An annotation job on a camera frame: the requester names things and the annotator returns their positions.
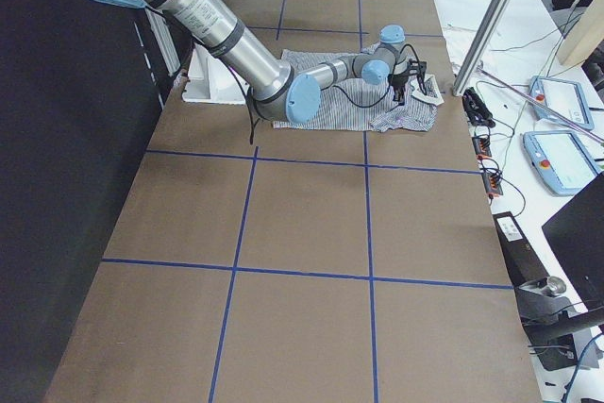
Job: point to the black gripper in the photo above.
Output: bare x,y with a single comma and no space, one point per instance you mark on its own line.
399,78

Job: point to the navy white striped polo shirt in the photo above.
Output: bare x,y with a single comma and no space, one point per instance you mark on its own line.
357,106

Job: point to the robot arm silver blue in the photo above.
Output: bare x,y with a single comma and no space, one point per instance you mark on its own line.
277,92

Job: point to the upper teach pendant blue grey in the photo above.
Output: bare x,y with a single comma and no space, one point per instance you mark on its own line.
564,96

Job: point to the teach pendant blue grey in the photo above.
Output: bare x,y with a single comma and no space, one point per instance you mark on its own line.
564,96
561,160

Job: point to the lower teach pendant blue grey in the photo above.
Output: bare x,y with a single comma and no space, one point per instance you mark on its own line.
561,160

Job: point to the black monitor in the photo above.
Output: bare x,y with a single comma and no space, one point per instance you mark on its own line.
575,236

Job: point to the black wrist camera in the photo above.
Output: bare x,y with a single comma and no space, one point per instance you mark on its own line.
417,68

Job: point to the aluminium frame post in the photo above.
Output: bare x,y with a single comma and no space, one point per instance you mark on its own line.
477,48

